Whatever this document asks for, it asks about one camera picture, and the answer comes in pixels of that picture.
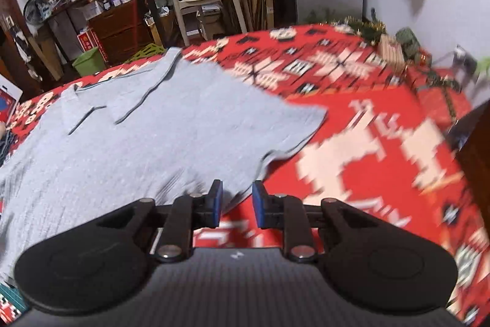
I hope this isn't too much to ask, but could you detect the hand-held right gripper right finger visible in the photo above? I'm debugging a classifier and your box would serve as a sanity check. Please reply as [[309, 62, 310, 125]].
[[252, 181, 378, 262]]

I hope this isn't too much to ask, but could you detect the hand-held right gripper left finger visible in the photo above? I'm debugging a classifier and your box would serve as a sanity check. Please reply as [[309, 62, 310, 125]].
[[92, 179, 224, 262]]

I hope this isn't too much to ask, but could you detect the grey polo shirt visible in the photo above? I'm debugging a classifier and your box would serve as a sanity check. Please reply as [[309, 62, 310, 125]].
[[0, 47, 328, 274]]

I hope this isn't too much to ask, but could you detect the red patterned blanket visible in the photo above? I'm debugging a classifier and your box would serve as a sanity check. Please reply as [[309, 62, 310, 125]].
[[0, 24, 490, 327]]

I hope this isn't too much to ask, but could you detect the lime green flat crate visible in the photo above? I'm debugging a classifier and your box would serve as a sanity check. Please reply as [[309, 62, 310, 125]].
[[124, 43, 167, 63]]

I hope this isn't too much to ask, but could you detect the green waste bin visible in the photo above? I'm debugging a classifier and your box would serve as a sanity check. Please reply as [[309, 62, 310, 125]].
[[73, 47, 107, 78]]

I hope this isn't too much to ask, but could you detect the kraft patterned gift box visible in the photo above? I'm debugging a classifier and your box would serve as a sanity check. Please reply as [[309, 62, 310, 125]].
[[379, 34, 405, 69]]

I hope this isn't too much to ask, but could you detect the brown wooden drawer cabinet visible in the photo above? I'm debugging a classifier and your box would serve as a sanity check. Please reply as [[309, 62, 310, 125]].
[[89, 1, 154, 63]]

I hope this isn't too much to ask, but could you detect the red gift box with ribbon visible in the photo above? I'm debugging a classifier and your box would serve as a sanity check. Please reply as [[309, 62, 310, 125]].
[[406, 63, 473, 132]]

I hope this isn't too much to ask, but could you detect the green tinsel garland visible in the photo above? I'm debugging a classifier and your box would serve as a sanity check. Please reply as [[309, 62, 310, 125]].
[[306, 7, 387, 44]]

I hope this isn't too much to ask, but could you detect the red and white box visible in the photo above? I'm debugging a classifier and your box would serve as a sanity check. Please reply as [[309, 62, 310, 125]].
[[77, 27, 110, 61]]

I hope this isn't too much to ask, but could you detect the olive green pouch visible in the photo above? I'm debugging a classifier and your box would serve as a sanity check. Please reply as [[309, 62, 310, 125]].
[[396, 27, 422, 57]]

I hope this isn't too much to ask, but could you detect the red blue printed cardboard box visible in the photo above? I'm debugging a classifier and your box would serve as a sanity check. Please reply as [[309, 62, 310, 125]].
[[0, 74, 24, 124]]

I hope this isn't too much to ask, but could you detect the electric fan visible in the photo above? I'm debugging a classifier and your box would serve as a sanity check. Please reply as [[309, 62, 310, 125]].
[[24, 0, 52, 25]]

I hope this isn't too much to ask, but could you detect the white wall charger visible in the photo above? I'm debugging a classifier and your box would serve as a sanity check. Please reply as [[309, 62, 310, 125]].
[[452, 45, 477, 73]]

